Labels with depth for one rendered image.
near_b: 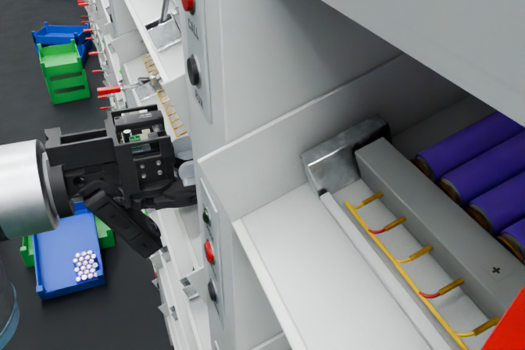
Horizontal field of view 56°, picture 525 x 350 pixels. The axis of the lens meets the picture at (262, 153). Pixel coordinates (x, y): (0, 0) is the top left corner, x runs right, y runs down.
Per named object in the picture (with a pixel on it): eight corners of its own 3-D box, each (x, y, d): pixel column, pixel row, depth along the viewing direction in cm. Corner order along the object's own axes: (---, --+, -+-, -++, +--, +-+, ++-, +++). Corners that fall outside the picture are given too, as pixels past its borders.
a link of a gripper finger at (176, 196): (225, 189, 49) (136, 201, 48) (226, 201, 50) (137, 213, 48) (218, 163, 53) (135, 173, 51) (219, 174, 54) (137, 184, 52)
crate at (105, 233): (26, 268, 168) (19, 251, 164) (27, 230, 184) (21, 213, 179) (116, 245, 177) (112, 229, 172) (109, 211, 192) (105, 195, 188)
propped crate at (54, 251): (106, 283, 162) (103, 274, 156) (41, 301, 156) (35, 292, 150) (93, 206, 178) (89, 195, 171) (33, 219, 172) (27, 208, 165)
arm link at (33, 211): (12, 258, 46) (16, 198, 53) (68, 246, 47) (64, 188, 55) (-17, 182, 41) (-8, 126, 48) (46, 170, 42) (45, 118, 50)
